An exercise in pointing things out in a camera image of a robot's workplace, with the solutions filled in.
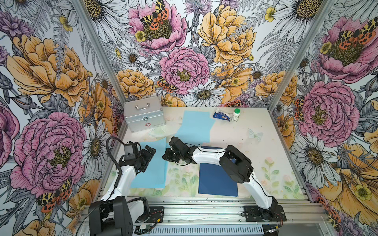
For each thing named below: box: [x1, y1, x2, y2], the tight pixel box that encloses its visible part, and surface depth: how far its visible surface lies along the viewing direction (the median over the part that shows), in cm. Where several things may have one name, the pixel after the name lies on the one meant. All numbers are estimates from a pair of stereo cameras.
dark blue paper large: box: [198, 163, 239, 197], surface depth 85 cm
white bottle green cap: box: [231, 108, 241, 122], surface depth 111 cm
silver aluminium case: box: [123, 96, 166, 133], surface depth 104 cm
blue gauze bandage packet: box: [213, 111, 231, 122], surface depth 117 cm
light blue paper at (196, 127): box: [174, 110, 216, 145], surface depth 114 cm
